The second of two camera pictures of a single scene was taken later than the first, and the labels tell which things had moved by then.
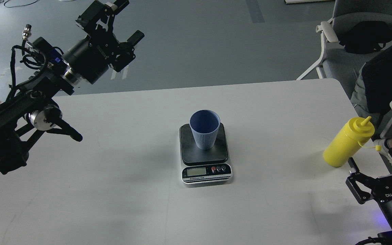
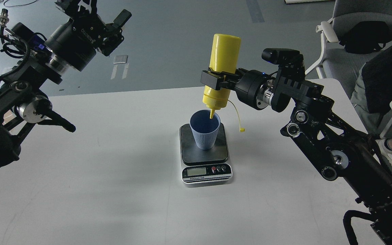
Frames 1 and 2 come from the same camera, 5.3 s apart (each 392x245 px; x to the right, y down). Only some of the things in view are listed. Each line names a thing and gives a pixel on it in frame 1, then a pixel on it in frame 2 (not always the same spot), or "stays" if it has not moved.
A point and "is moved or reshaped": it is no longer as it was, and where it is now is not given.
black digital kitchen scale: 202,166 stays
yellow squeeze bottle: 357,131 is moved or reshaped
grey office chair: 335,62 stays
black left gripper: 90,59 → 75,42
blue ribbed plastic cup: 205,123 stays
